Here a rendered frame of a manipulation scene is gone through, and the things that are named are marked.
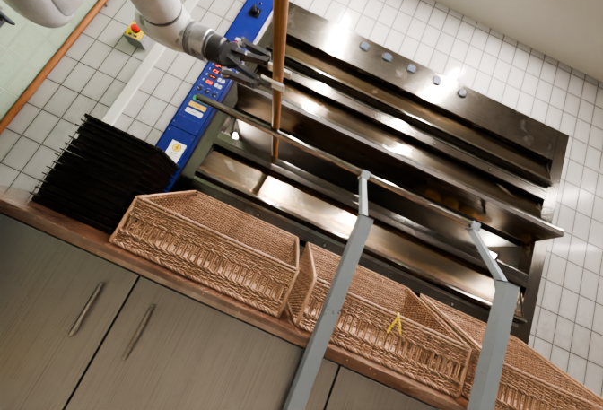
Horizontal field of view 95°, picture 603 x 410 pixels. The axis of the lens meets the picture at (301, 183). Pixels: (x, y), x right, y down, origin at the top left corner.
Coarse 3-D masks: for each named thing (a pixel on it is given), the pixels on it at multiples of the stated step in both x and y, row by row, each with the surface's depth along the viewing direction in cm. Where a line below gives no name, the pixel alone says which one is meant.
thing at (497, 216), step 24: (240, 96) 142; (264, 96) 134; (288, 120) 144; (312, 120) 136; (336, 144) 145; (360, 144) 138; (384, 168) 147; (408, 168) 139; (432, 192) 149; (456, 192) 141; (480, 216) 151; (504, 216) 142; (528, 216) 138; (528, 240) 153
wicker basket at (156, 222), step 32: (192, 192) 128; (128, 224) 82; (160, 224) 83; (192, 224) 84; (224, 224) 128; (256, 224) 131; (160, 256) 82; (192, 256) 117; (224, 256) 83; (256, 256) 84; (224, 288) 81; (256, 288) 83; (288, 288) 84
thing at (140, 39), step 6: (126, 30) 141; (126, 36) 141; (132, 36) 140; (138, 36) 141; (144, 36) 142; (132, 42) 145; (138, 42) 142; (144, 42) 144; (150, 42) 147; (144, 48) 146
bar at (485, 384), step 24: (240, 120) 107; (360, 192) 99; (408, 192) 108; (360, 216) 81; (456, 216) 109; (360, 240) 79; (480, 240) 102; (336, 288) 75; (504, 288) 82; (336, 312) 74; (504, 312) 80; (312, 336) 74; (504, 336) 78; (312, 360) 71; (480, 360) 79; (312, 384) 70; (480, 384) 76; (288, 408) 68; (480, 408) 73
